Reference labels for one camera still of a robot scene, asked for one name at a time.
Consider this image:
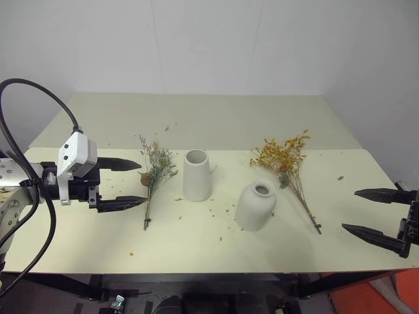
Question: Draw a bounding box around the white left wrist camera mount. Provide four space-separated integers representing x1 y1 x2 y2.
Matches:
57 130 99 206

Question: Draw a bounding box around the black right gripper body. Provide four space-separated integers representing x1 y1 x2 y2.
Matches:
396 198 419 253

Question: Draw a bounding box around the tall conical white vase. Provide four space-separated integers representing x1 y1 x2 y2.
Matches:
181 148 213 202

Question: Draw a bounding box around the yellow dried flower bunch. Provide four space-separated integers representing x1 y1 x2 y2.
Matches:
249 129 323 236

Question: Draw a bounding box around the orange red plastic object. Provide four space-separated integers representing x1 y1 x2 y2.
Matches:
328 267 419 314

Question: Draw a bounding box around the dark rounded shape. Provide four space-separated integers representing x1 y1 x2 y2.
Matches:
156 295 183 314

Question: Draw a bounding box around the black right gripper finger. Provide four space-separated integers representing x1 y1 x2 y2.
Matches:
341 223 410 259
354 187 419 205

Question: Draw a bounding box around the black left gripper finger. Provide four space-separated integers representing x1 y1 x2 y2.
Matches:
97 157 143 173
97 195 147 215

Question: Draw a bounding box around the black table frame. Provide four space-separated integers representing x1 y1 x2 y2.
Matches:
19 270 399 302

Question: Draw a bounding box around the green pink dried flower bunch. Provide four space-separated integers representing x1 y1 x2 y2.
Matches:
136 133 179 232

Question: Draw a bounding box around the round shouldered white vase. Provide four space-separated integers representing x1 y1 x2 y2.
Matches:
234 178 278 233

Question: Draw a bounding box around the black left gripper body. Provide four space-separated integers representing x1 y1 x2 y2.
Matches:
67 167 102 211

